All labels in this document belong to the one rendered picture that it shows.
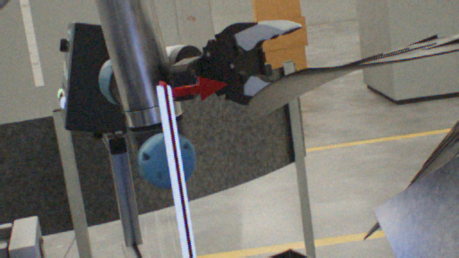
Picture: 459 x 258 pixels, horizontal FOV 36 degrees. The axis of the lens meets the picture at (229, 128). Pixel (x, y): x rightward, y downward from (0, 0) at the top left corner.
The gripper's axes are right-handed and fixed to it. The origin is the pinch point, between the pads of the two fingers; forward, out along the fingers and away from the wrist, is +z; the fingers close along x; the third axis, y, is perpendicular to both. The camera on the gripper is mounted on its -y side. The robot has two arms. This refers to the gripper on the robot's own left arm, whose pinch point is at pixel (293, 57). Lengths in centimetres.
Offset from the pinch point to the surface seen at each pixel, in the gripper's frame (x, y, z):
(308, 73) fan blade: 0.5, -19.8, 14.5
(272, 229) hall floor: 101, 219, -176
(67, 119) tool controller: 6, 4, -51
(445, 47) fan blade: 0.7, -4.1, 20.8
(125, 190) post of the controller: 19.2, 7.2, -43.4
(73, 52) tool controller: -5.6, 5.9, -48.2
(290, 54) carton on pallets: 29, 659, -444
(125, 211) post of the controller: 22.8, 6.3, -43.3
